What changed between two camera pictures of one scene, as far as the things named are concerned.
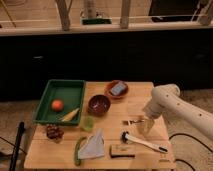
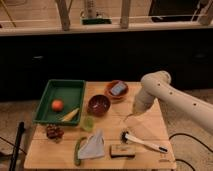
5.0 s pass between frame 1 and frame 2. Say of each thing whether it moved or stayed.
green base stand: stayed
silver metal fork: moved
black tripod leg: stayed
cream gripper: moved
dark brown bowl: stayed
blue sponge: stayed
